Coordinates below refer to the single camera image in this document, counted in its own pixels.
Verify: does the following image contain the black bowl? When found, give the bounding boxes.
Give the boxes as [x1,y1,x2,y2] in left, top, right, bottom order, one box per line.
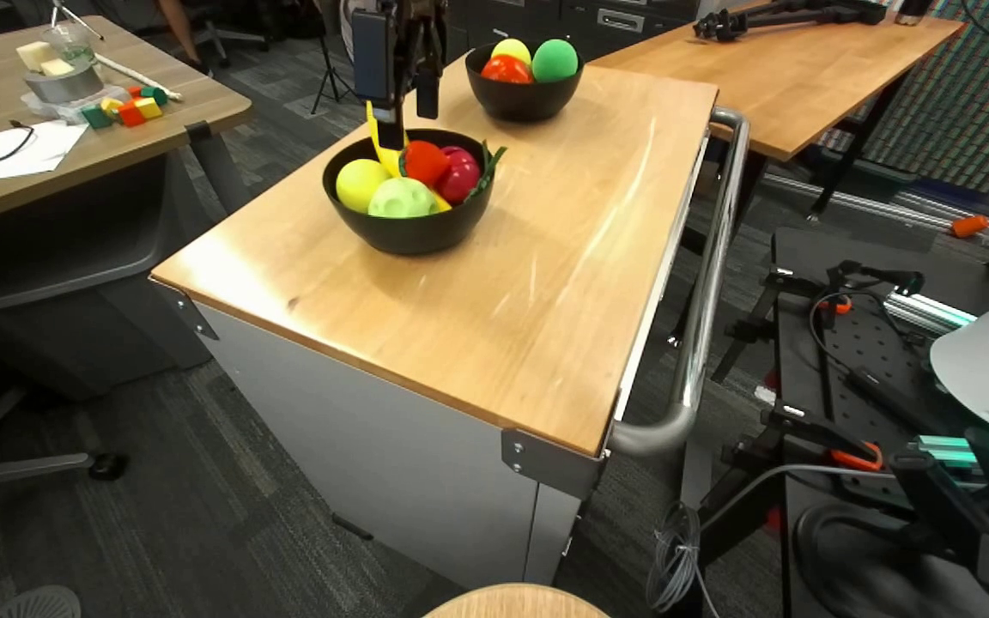
[322,127,499,257]
[462,45,579,119]

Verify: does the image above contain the metal cart handle bar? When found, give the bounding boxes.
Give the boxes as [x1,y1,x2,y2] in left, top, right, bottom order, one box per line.
[607,107,749,456]

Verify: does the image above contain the yellow-green toy lemon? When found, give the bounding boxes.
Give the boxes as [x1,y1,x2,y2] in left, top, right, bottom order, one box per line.
[333,157,388,212]

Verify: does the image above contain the black bowl far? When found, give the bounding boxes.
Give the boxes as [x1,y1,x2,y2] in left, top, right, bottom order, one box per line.
[462,45,579,119]

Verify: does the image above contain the black bowl near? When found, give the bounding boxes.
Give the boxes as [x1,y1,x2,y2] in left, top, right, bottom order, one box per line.
[322,127,499,257]

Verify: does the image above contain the yellow toy ball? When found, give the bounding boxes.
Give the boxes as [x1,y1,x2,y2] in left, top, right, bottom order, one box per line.
[490,39,531,67]

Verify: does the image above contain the wooden office desk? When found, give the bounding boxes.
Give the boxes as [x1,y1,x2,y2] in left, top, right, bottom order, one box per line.
[0,9,253,234]

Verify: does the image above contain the light green dimpled toy ball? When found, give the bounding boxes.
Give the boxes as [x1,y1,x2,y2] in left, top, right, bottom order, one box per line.
[368,179,433,219]

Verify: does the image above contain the clear plastic container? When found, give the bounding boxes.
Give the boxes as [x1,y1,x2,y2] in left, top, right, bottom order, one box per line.
[17,24,103,102]

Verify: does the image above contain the red toy radish green leaves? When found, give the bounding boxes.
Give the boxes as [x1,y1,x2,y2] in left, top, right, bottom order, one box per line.
[400,140,484,207]

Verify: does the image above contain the white paper sheet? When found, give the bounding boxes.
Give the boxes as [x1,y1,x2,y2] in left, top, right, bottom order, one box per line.
[0,119,87,179]

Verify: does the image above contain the orange toy tomato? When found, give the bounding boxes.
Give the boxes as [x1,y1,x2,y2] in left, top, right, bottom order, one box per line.
[479,54,531,85]

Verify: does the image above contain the colourful toy blocks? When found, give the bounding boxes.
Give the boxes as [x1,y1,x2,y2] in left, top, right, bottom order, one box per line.
[83,85,168,131]

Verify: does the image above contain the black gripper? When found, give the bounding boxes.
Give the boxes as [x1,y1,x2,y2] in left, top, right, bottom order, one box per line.
[350,0,445,150]

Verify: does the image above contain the wooden side table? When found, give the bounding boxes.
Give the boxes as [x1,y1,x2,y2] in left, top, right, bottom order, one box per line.
[601,16,960,163]

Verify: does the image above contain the white cart cabinet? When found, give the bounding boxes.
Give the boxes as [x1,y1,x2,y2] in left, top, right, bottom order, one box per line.
[199,309,579,580]

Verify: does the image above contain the orange clamp tool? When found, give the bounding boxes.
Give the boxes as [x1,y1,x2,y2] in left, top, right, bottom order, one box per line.
[828,442,884,475]

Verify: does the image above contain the round wooden stool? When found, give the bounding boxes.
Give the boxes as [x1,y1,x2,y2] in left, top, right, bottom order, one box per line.
[421,585,607,618]

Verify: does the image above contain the yellow toy banana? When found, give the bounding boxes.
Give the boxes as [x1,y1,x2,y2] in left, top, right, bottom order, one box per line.
[364,102,449,212]

